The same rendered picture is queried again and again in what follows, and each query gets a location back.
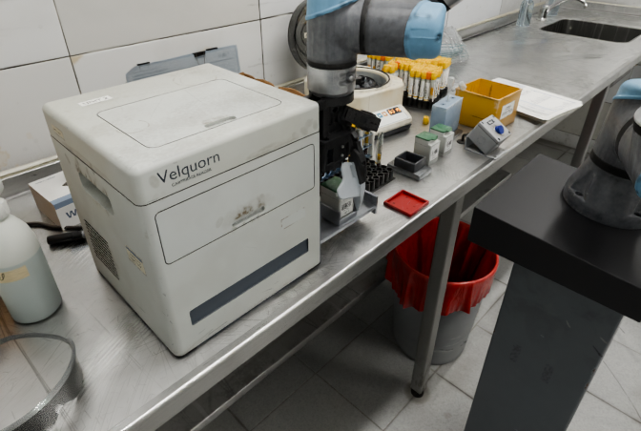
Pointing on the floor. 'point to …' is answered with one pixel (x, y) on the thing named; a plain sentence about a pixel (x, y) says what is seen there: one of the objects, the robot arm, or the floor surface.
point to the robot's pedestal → (540, 356)
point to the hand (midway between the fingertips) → (337, 194)
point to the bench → (430, 189)
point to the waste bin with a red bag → (409, 317)
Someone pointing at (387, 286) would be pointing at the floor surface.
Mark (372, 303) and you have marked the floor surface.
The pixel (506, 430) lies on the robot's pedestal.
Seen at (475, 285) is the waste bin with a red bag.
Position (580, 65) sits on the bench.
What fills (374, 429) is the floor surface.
